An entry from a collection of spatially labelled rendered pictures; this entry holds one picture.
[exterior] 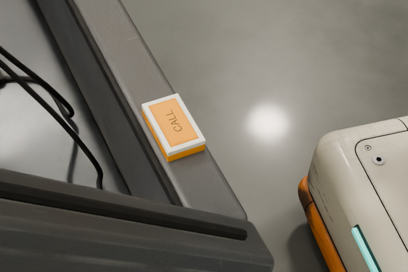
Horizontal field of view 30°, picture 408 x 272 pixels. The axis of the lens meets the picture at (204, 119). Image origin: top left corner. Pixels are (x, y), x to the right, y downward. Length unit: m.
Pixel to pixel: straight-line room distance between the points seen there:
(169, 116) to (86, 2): 0.16
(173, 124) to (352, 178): 0.89
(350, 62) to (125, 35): 1.42
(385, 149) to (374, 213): 0.15
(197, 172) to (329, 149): 0.93
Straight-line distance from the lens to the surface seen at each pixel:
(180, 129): 0.55
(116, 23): 0.65
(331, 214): 1.48
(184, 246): 0.44
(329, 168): 1.45
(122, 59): 0.62
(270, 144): 1.79
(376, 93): 1.96
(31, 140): 0.72
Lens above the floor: 1.39
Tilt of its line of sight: 50 degrees down
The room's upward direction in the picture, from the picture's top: 5 degrees clockwise
